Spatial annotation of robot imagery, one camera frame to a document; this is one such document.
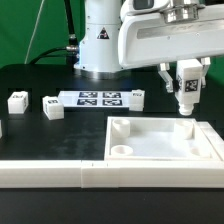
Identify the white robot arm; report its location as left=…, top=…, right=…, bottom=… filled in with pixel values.
left=74, top=0, right=224, bottom=92

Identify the black cable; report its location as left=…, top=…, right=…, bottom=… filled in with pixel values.
left=28, top=0, right=81, bottom=65

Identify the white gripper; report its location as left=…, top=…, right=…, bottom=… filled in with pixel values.
left=118, top=3, right=224, bottom=93

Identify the white L-shaped obstacle fence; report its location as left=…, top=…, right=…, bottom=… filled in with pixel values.
left=0, top=122, right=224, bottom=188

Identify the white square tabletop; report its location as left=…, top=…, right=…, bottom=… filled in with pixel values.
left=104, top=117, right=224, bottom=161

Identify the white thin cable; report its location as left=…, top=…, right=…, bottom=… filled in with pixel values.
left=24, top=0, right=46, bottom=65

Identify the white marker base plate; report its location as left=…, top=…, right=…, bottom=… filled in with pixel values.
left=58, top=91, right=130, bottom=108

